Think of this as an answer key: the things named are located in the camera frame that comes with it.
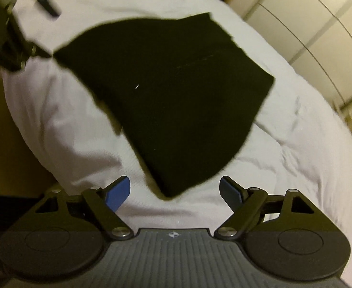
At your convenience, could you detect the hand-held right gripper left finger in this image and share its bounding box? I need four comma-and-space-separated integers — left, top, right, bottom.
35, 176, 134, 240

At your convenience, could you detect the white duvet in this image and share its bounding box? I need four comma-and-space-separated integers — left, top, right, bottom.
4, 0, 352, 264

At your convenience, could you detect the white wardrobe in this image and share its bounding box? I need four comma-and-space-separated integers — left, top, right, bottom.
225, 0, 352, 113

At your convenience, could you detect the black sweater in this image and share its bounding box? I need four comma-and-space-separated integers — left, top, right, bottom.
53, 12, 275, 198

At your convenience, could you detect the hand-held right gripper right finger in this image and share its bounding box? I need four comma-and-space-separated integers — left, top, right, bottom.
213, 175, 317, 240

